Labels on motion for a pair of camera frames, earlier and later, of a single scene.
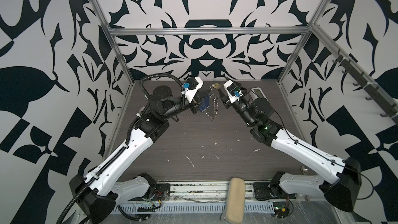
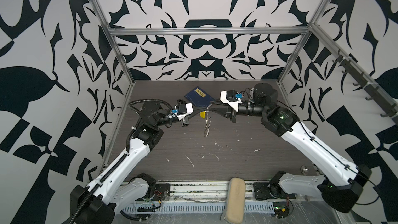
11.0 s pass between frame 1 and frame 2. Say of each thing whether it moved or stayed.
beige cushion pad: stayed
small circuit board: stayed
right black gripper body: moved
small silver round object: stayed
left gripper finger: moved
